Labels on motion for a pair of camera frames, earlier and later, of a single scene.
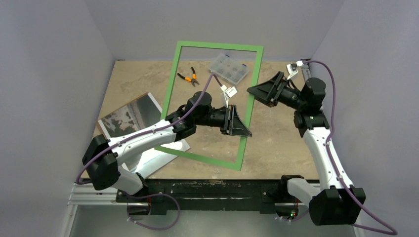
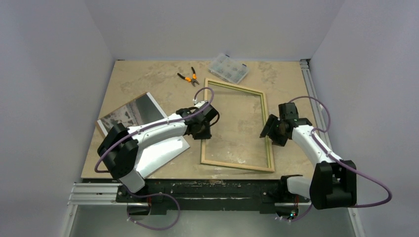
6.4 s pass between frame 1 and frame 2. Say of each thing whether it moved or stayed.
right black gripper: moved
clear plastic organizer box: stayed
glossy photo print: stayed
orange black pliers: stayed
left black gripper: moved
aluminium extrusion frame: stayed
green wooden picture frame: moved
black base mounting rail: stayed
